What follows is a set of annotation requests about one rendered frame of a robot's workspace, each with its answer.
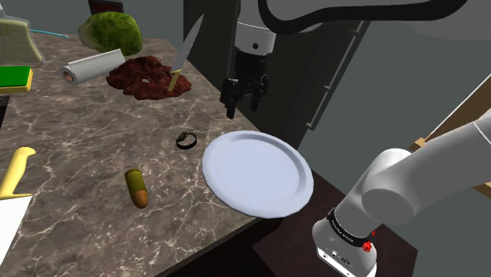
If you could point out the green lettuce head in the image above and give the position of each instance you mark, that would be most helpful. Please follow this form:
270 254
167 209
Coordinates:
111 32

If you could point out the dark red crumpled cloth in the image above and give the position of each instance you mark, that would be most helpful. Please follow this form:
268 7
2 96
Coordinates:
134 78

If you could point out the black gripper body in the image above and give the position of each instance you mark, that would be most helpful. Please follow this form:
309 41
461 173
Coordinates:
251 69

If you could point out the green and yellow sponge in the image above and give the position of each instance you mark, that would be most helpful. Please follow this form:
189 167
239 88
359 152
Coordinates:
13 76

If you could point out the thin blue stick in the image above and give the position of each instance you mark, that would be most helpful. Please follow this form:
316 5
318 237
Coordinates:
50 33

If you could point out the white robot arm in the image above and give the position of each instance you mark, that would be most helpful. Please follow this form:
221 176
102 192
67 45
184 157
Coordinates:
418 168

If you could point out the clear container with yellow content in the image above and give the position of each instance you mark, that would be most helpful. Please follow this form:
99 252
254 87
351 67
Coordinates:
17 42

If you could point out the white round plate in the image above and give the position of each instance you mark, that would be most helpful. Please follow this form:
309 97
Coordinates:
257 174

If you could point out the wooden furniture piece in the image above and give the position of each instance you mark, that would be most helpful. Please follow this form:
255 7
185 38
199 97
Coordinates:
466 111

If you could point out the white paper towel roll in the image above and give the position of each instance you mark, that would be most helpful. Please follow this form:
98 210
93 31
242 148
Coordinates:
96 66

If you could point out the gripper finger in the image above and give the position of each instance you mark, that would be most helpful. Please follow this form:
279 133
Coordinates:
231 98
259 96

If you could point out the dark reddish framed panel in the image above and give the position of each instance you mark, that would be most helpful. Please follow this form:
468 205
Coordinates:
105 7

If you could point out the olive and orange capsule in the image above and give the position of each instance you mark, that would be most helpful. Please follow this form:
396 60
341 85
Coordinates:
137 188

